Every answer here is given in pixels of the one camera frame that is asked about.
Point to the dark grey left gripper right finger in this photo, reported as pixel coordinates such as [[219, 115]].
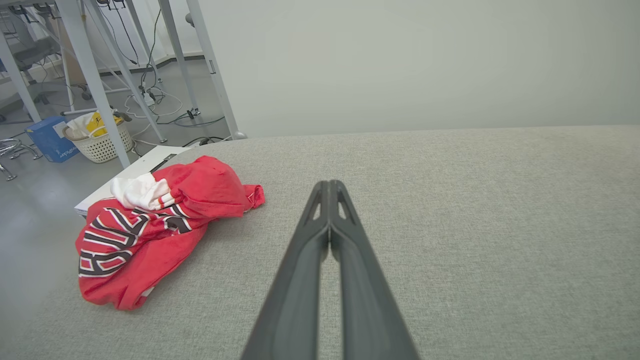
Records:
[[370, 300]]

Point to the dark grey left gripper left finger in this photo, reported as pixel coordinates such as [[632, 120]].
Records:
[[295, 300]]

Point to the red and white jersey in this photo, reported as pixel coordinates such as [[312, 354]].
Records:
[[200, 195]]

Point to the grey panel leg with foot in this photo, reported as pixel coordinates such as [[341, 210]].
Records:
[[215, 75]]

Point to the white backdrop panel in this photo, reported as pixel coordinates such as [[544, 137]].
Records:
[[400, 60]]

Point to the white perforated laundry basket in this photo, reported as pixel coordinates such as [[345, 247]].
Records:
[[102, 146]]

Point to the white power strip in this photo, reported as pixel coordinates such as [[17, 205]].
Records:
[[148, 99]]

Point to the yellow bag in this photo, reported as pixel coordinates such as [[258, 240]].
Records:
[[97, 125]]

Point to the white plastic bag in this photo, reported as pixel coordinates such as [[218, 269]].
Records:
[[76, 125]]

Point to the blue cardboard box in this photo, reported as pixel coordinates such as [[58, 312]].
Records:
[[47, 140]]

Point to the chrome chair base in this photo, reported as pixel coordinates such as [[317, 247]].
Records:
[[12, 147]]

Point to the grey office chair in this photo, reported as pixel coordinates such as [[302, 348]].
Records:
[[35, 50]]

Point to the grey metal frame leg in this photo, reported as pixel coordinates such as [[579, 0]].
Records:
[[17, 80], [90, 75], [177, 50], [125, 70]]

